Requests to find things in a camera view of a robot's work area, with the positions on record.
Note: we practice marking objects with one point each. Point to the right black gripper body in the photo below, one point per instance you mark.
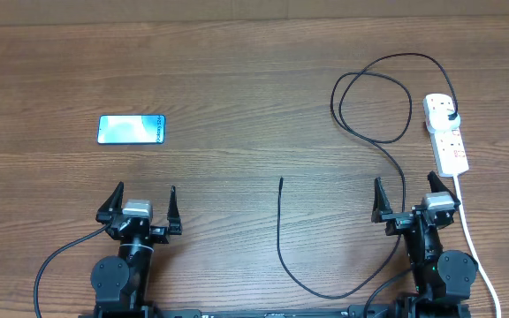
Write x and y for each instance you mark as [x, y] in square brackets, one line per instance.
[414, 219]

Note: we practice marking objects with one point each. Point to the white charger plug adapter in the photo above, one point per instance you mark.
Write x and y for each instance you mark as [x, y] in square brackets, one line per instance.
[438, 121]

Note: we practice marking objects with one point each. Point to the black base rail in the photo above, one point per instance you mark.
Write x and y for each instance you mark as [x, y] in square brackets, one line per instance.
[353, 311]

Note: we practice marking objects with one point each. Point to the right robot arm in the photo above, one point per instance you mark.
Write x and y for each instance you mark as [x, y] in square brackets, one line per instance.
[442, 278]

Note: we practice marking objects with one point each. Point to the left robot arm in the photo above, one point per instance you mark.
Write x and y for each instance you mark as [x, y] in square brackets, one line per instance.
[120, 281]

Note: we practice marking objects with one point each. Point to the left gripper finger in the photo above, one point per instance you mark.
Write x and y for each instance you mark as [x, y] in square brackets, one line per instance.
[112, 206]
[173, 217]

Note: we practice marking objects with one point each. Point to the blue screen smartphone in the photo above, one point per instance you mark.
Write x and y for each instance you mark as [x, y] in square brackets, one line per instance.
[131, 129]

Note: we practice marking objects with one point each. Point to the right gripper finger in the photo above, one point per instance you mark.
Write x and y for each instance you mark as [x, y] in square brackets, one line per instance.
[437, 186]
[381, 205]

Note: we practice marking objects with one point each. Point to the white power strip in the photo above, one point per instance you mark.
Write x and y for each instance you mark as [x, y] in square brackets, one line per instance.
[448, 146]

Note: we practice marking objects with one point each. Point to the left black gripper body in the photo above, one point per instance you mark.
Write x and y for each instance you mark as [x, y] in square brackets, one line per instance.
[156, 234]

